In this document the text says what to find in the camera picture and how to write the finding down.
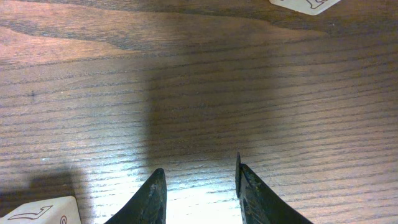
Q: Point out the blue 2 block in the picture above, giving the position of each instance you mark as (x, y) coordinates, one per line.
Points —
(308, 7)

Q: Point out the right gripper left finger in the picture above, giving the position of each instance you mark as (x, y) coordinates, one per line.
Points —
(148, 205)

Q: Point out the blue T block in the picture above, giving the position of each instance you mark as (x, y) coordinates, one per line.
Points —
(61, 210)

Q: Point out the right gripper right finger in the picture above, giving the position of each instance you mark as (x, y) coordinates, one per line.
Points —
(259, 203)

